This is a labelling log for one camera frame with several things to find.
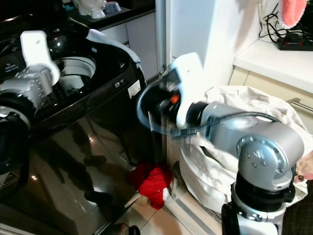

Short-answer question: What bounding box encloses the black top-loading washing machine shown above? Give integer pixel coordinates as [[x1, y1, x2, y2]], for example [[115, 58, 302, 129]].
[[0, 22, 164, 235]]

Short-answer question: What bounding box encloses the person in dark clothes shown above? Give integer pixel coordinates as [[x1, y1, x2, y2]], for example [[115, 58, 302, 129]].
[[281, 149, 313, 235]]

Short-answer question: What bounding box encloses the grey vertical pipe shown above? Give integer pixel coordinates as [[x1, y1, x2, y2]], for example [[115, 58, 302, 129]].
[[154, 0, 168, 75]]

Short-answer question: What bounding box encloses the white kitchen cabinet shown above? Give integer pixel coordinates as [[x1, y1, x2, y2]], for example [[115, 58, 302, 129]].
[[112, 7, 157, 79]]

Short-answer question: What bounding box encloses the white fabric laundry bag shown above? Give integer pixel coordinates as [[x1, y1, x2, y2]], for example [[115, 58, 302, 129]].
[[179, 86, 309, 214]]

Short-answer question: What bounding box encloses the red cloth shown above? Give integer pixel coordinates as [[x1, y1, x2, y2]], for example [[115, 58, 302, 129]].
[[130, 163, 175, 210]]

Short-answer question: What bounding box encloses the small white cup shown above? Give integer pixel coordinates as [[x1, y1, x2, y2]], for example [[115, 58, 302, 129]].
[[91, 9, 107, 20]]

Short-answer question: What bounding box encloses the white ceramic jug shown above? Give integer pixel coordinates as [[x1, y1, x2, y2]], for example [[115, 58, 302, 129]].
[[73, 0, 108, 16]]

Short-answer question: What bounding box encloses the grey glass bowl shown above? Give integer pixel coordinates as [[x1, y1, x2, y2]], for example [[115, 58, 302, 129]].
[[105, 1, 123, 14]]

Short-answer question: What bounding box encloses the cream counter cabinet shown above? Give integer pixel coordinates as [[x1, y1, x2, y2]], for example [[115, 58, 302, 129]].
[[230, 39, 313, 118]]

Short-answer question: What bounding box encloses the dark robot foot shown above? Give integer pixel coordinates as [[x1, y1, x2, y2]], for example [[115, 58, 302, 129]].
[[108, 223, 140, 235]]

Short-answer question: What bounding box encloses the black power strip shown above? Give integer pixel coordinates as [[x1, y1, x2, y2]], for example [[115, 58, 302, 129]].
[[276, 34, 313, 52]]

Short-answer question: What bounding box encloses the pink fluffy cloth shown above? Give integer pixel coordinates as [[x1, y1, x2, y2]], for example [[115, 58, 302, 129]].
[[280, 0, 304, 28]]

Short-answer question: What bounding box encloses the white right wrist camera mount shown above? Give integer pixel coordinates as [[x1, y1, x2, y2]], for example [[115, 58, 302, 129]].
[[169, 51, 207, 138]]

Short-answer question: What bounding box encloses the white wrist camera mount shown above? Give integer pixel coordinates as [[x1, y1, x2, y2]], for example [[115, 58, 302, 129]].
[[21, 30, 62, 92], [169, 51, 207, 138]]

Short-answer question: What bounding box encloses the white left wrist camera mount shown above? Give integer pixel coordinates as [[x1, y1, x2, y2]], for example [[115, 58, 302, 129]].
[[21, 30, 62, 92]]

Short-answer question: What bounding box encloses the black cable bundle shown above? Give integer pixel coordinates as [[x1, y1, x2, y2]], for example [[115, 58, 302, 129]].
[[260, 0, 299, 45]]

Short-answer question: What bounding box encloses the silver drawer handle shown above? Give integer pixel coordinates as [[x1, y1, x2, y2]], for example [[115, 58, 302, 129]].
[[288, 98, 313, 114]]

